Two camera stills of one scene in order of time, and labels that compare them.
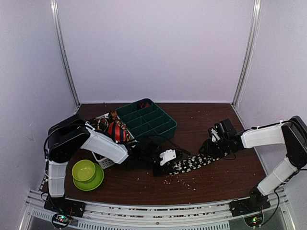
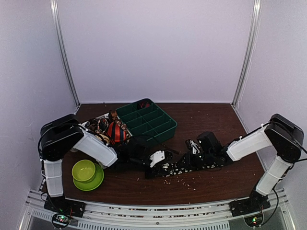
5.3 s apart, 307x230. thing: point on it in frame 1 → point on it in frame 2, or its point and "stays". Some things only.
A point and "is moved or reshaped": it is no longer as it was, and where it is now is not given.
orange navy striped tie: [114, 131] stays
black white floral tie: [180, 166] is moved or reshaped
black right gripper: [207, 150] → [189, 161]
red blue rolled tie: [145, 105] stays
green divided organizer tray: [144, 119] stays
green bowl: [83, 170] stays
